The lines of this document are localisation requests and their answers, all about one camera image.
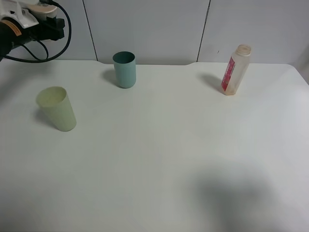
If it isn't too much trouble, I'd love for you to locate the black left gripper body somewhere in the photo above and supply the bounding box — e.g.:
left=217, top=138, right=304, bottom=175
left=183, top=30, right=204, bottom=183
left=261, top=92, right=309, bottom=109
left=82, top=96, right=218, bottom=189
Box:
left=12, top=21, right=48, bottom=48

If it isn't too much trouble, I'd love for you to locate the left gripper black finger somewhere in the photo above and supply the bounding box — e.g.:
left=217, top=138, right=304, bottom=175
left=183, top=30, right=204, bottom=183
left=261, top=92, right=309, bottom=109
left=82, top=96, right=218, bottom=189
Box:
left=45, top=17, right=65, bottom=41

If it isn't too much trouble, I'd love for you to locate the glass cup with blue sleeve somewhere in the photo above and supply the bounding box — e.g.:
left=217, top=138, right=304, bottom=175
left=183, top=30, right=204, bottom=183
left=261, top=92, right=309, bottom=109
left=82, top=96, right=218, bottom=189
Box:
left=27, top=4, right=58, bottom=21

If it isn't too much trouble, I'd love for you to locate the clear drink bottle red label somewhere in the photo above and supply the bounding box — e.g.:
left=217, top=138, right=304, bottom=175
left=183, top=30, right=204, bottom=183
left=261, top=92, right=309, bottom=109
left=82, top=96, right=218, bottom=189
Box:
left=221, top=44, right=252, bottom=95

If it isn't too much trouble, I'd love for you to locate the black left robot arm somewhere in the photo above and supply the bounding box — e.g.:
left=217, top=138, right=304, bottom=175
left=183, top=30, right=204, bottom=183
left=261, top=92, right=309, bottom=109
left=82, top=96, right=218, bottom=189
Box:
left=0, top=17, right=71, bottom=63

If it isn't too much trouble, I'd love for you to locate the pale yellow-green plastic cup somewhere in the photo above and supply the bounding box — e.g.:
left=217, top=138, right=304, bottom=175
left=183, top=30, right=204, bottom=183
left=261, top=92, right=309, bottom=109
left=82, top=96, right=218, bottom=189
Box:
left=36, top=87, right=77, bottom=132

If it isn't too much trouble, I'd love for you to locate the teal plastic cup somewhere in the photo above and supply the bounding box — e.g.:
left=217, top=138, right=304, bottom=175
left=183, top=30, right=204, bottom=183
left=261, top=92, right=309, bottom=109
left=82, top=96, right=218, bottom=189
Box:
left=112, top=51, right=136, bottom=88

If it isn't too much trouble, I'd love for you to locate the black left camera cable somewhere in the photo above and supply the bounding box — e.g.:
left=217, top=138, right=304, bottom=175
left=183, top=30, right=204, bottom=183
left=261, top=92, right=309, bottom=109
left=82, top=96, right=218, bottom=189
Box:
left=3, top=0, right=72, bottom=63

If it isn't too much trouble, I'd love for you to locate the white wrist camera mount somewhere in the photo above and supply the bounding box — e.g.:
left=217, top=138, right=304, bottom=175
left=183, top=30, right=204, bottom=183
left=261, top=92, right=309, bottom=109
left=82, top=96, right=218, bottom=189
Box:
left=0, top=0, right=52, bottom=29

